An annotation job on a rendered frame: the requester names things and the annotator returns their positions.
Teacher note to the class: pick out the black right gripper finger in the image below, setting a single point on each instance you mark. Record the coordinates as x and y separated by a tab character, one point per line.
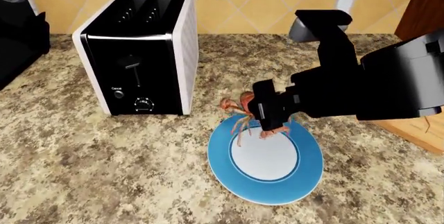
264	91
274	116

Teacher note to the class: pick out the orange crab toy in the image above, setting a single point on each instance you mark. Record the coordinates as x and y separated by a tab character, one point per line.
245	102

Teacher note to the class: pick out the blue plate with white centre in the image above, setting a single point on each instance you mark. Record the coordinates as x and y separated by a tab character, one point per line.
267	161

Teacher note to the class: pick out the wooden cutting board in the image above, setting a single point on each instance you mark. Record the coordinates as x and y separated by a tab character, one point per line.
416	133

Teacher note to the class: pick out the brown wooden cabinet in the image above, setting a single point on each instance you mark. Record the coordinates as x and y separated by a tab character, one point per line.
423	5

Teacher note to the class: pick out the black and white toaster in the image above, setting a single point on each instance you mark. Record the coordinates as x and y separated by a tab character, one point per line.
145	60

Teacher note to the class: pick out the black coffee machine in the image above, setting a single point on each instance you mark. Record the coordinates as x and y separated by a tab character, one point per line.
19	31

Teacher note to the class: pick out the black and grey wrist camera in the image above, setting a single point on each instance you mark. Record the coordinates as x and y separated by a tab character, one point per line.
324	34

